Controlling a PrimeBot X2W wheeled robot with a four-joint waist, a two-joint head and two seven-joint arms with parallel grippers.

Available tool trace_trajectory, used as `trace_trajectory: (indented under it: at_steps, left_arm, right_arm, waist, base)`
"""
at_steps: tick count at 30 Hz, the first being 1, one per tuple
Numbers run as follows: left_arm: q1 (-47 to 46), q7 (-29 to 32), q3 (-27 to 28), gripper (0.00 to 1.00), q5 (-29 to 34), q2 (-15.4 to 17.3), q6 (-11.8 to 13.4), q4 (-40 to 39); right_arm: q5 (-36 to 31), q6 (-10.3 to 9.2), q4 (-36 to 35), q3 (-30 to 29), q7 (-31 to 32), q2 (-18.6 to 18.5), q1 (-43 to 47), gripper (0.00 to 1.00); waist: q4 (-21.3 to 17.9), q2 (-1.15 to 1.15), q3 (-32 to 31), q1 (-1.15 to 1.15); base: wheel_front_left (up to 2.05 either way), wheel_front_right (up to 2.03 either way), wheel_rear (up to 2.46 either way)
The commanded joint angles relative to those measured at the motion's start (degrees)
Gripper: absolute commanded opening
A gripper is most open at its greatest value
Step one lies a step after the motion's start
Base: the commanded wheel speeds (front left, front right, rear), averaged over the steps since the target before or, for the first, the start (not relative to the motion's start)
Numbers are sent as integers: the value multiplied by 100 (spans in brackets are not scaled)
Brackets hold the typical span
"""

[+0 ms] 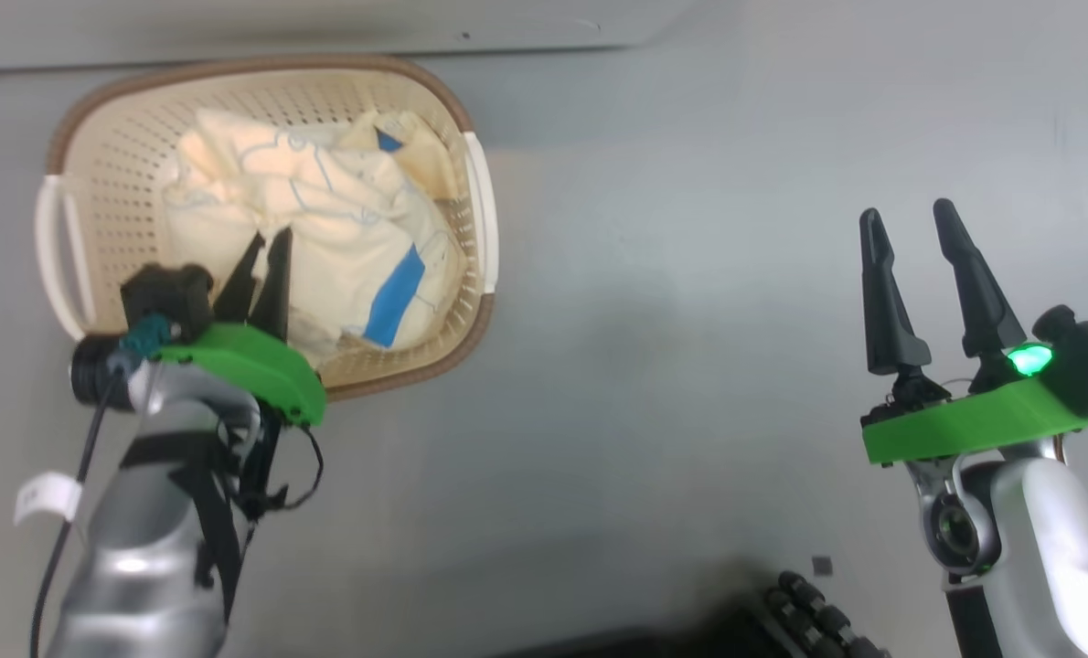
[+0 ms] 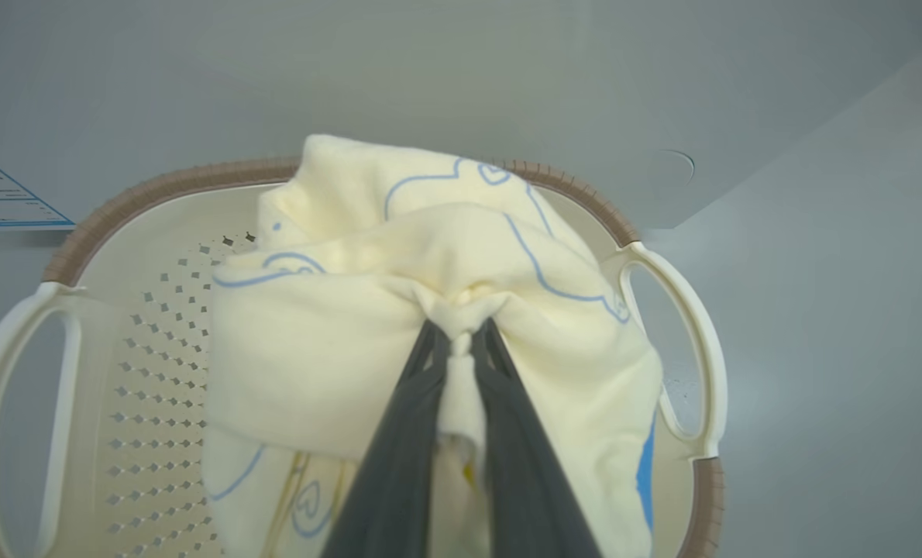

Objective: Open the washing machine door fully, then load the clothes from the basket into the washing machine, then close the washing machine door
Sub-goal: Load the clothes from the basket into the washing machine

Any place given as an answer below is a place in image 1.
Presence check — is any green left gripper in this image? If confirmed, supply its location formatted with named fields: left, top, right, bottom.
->
left=154, top=227, right=328, bottom=430

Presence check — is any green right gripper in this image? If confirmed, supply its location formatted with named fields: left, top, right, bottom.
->
left=859, top=198, right=1088, bottom=469

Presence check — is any cream perforated laundry basket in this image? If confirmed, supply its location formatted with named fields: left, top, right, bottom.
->
left=34, top=55, right=499, bottom=403

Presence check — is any white front-loading washing machine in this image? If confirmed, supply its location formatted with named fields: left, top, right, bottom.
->
left=0, top=0, right=700, bottom=74

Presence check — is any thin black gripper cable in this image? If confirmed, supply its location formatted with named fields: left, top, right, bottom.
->
left=238, top=422, right=325, bottom=522

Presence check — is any black camera cable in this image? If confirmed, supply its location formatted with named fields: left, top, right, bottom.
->
left=28, top=366, right=129, bottom=658

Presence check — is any white cable tag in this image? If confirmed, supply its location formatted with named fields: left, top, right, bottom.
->
left=14, top=471, right=83, bottom=527

